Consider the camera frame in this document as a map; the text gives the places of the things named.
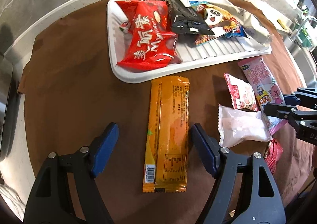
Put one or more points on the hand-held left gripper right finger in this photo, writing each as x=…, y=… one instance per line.
x=203, y=149

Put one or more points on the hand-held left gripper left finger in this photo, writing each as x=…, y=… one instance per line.
x=104, y=149

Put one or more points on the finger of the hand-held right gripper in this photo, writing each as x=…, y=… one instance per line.
x=292, y=99
x=277, y=111

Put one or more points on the pink cartoon snack packet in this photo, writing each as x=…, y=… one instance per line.
x=260, y=78

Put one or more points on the white pillow snack packet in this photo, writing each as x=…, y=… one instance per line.
x=242, y=127

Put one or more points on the small red snack packet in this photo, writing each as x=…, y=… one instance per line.
x=273, y=156

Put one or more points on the long orange snack packet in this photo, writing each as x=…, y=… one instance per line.
x=168, y=120

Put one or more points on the large white snack packet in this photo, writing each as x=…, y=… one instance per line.
x=252, y=26

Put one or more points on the white ribbed plastic tray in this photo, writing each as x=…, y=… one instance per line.
x=218, y=50

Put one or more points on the blue snack packet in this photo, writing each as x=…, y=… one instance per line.
x=236, y=32

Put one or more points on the red chocolate packet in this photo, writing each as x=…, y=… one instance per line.
x=148, y=48

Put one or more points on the panda print snack packet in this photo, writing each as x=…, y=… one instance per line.
x=213, y=17

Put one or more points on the small red green candy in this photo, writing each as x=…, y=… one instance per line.
x=124, y=27

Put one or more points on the black snack packet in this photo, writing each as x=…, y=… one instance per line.
x=183, y=18

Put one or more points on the stainless steel sink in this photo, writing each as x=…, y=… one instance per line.
x=302, y=63

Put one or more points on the small pink white snack packet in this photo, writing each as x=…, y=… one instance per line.
x=241, y=92

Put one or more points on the metal faucet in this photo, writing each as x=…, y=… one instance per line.
x=301, y=28

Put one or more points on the yellow sponge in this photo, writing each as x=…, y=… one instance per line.
x=282, y=23

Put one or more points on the brown cloth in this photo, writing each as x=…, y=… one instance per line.
x=74, y=78

